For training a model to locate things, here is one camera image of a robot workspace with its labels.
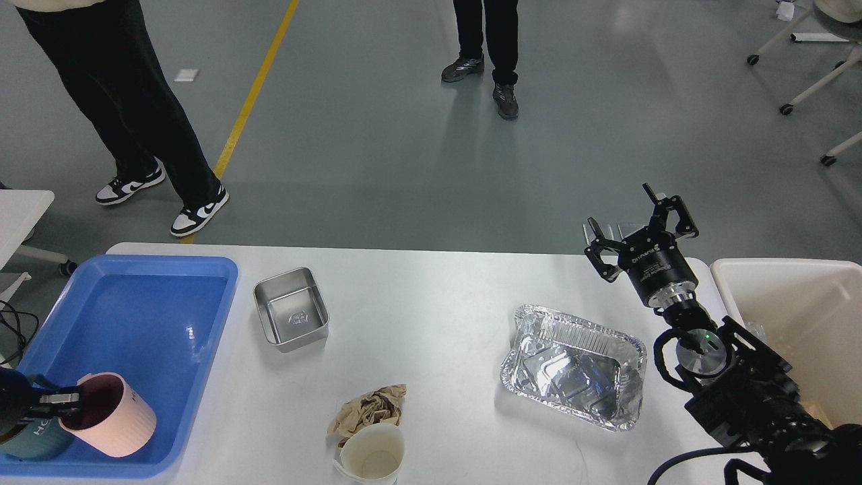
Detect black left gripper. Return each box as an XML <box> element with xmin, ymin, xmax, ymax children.
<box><xmin>1</xmin><ymin>366</ymin><xmax>84</xmax><ymax>435</ymax></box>

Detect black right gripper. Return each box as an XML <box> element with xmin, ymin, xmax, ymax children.
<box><xmin>584</xmin><ymin>183</ymin><xmax>700</xmax><ymax>308</ymax></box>

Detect pink ribbed mug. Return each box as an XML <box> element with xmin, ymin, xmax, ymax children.
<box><xmin>58</xmin><ymin>372</ymin><xmax>158</xmax><ymax>457</ymax></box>

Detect aluminium foil tray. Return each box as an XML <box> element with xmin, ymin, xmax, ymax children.
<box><xmin>499</xmin><ymin>304</ymin><xmax>649</xmax><ymax>432</ymax></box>

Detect small stainless steel tray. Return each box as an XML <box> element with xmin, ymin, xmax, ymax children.
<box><xmin>253</xmin><ymin>267</ymin><xmax>330</xmax><ymax>353</ymax></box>

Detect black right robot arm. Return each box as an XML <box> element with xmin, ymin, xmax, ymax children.
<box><xmin>585</xmin><ymin>184</ymin><xmax>861</xmax><ymax>484</ymax></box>

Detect teal yellow mug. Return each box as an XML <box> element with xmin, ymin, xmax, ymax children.
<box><xmin>2</xmin><ymin>375</ymin><xmax>74</xmax><ymax>461</ymax></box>

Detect blue plastic tray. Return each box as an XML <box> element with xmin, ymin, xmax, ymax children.
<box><xmin>2</xmin><ymin>255</ymin><xmax>239</xmax><ymax>484</ymax></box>

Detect beige plastic bin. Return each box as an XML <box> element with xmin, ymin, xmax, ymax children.
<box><xmin>710</xmin><ymin>258</ymin><xmax>861</xmax><ymax>426</ymax></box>

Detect white side table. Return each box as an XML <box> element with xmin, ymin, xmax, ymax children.
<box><xmin>1</xmin><ymin>189</ymin><xmax>78</xmax><ymax>277</ymax></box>

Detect person with grey shoes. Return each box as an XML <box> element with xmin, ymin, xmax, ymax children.
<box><xmin>440</xmin><ymin>1</ymin><xmax>519</xmax><ymax>121</ymax></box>

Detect white wheeled chair base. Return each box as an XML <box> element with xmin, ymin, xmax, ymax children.
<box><xmin>746</xmin><ymin>0</ymin><xmax>862</xmax><ymax>166</ymax></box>

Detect crumpled brown paper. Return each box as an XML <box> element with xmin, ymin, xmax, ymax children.
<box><xmin>327</xmin><ymin>384</ymin><xmax>407</xmax><ymax>448</ymax></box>

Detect white paper cup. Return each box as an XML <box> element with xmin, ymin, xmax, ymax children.
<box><xmin>333</xmin><ymin>422</ymin><xmax>405</xmax><ymax>484</ymax></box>

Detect person in black trousers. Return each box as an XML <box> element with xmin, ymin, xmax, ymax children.
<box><xmin>13</xmin><ymin>1</ymin><xmax>229</xmax><ymax>238</ymax></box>

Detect black cables at left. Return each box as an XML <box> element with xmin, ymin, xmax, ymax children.
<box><xmin>0</xmin><ymin>300</ymin><xmax>40</xmax><ymax>368</ymax></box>

